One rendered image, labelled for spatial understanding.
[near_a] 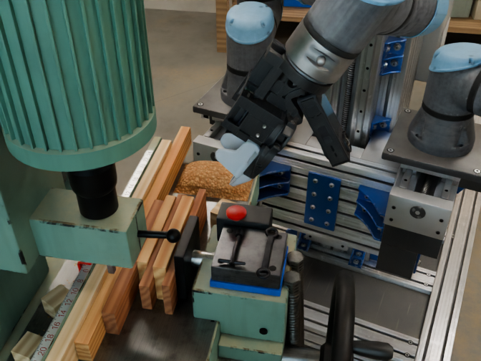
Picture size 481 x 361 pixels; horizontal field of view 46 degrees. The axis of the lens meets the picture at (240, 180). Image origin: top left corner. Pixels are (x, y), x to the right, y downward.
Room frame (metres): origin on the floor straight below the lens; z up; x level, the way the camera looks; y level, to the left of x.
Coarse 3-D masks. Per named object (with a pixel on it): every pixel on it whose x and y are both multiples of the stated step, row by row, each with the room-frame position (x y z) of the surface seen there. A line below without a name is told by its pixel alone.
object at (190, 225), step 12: (192, 216) 0.65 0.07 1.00; (192, 228) 0.62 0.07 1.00; (180, 240) 0.59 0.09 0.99; (192, 240) 0.60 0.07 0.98; (180, 252) 0.57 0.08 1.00; (192, 252) 0.60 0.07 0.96; (204, 252) 0.60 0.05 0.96; (180, 264) 0.56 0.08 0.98; (192, 264) 0.59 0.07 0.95; (180, 276) 0.56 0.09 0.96; (192, 276) 0.59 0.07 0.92; (180, 288) 0.56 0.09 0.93
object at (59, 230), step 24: (48, 192) 0.61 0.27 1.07; (72, 192) 0.61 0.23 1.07; (48, 216) 0.56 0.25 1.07; (72, 216) 0.56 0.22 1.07; (120, 216) 0.56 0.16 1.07; (144, 216) 0.59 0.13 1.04; (48, 240) 0.55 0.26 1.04; (72, 240) 0.55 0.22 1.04; (96, 240) 0.54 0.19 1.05; (120, 240) 0.53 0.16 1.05; (144, 240) 0.58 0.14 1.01; (120, 264) 0.53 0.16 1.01
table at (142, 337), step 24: (144, 312) 0.54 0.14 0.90; (192, 312) 0.54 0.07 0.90; (120, 336) 0.50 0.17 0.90; (144, 336) 0.50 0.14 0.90; (168, 336) 0.50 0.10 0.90; (192, 336) 0.50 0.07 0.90; (216, 336) 0.50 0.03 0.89; (240, 336) 0.52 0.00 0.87; (96, 360) 0.46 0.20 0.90; (120, 360) 0.46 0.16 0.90; (144, 360) 0.46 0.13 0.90; (168, 360) 0.46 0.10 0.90; (192, 360) 0.46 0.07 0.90; (216, 360) 0.50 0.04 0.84; (264, 360) 0.49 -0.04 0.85
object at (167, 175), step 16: (176, 144) 0.92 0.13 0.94; (176, 160) 0.87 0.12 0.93; (160, 176) 0.82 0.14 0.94; (160, 192) 0.78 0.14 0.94; (144, 208) 0.73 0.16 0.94; (96, 304) 0.52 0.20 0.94; (96, 320) 0.49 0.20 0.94; (80, 336) 0.47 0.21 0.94; (96, 336) 0.48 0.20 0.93; (80, 352) 0.46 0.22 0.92; (96, 352) 0.47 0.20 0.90
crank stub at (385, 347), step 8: (360, 344) 0.46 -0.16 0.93; (368, 344) 0.46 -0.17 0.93; (376, 344) 0.46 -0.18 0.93; (384, 344) 0.46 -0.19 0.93; (360, 352) 0.46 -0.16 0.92; (368, 352) 0.45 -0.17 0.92; (376, 352) 0.45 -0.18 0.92; (384, 352) 0.45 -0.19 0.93; (392, 352) 0.45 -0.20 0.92; (384, 360) 0.45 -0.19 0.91
